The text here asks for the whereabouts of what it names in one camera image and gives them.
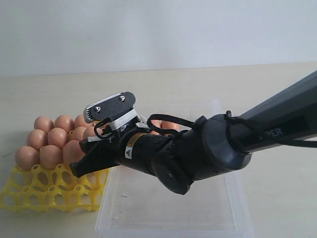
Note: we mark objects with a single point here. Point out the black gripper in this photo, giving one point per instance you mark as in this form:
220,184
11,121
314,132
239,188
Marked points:
134,151

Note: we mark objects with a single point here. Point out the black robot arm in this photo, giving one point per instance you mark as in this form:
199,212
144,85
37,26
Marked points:
179,152

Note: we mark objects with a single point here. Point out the yellow plastic egg tray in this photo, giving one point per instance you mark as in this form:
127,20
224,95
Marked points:
45,190

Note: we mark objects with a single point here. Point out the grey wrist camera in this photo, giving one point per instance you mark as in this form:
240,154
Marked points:
110,108

